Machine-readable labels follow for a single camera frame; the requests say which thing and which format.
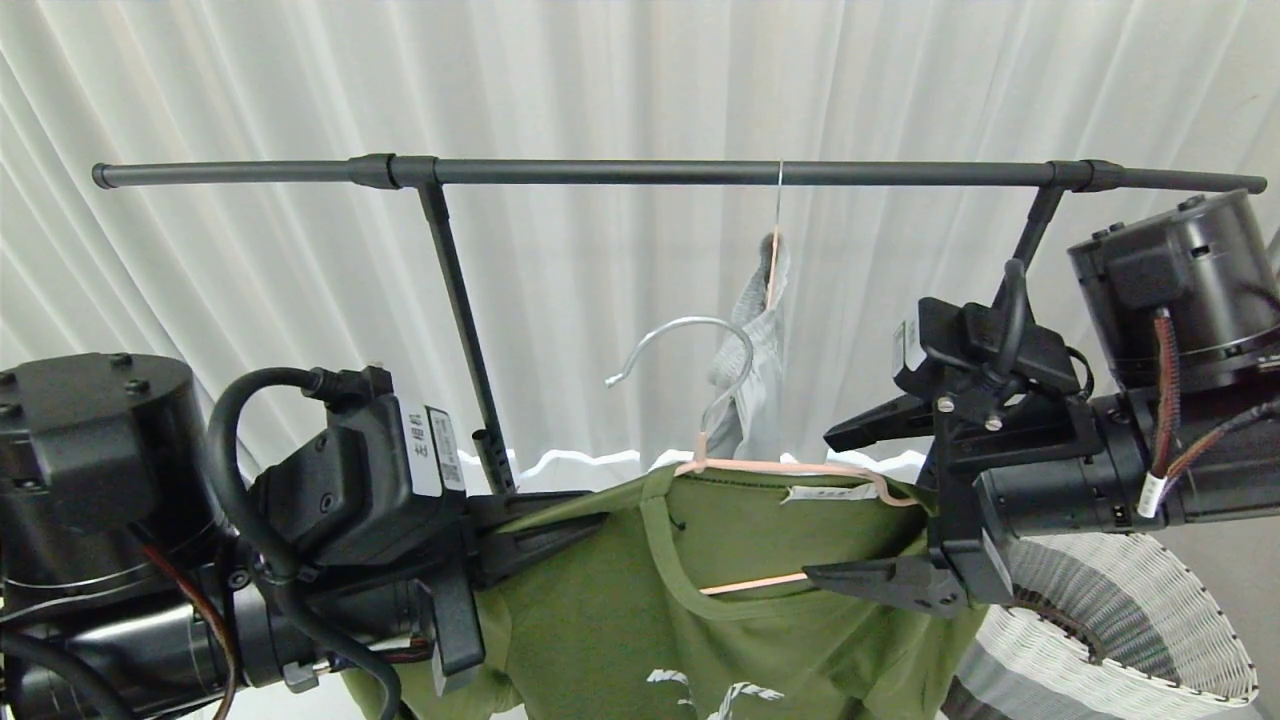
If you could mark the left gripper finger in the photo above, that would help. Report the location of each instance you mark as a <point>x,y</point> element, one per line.
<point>520,503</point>
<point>540,545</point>

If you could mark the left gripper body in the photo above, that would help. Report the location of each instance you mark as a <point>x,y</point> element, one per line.
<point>340,630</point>

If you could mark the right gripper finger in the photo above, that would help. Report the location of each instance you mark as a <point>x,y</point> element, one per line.
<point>890,582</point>
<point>885,418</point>

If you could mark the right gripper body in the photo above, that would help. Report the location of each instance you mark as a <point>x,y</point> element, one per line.
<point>1050,490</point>

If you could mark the green garment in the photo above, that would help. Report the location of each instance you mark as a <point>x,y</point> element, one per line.
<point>600,620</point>

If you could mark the pink clothes hanger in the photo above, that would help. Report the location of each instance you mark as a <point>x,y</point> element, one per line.
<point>790,467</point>
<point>772,270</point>

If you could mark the pale grey shorts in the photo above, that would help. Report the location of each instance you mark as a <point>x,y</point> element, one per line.
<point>760,390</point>

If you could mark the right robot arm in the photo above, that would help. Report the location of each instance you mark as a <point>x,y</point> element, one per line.
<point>1190,290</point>

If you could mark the white laundry basket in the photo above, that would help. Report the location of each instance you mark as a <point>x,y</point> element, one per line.
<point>1140,620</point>

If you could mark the black clothes rack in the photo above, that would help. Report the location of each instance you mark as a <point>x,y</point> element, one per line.
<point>640,172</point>

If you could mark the white curtain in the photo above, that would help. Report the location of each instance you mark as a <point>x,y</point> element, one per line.
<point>640,80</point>

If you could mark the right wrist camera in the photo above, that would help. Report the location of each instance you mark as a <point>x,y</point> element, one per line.
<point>985,350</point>

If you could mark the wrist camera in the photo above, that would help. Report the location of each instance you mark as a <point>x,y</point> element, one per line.
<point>985,350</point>
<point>370,480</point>

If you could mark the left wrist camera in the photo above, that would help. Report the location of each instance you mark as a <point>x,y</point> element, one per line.
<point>370,480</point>

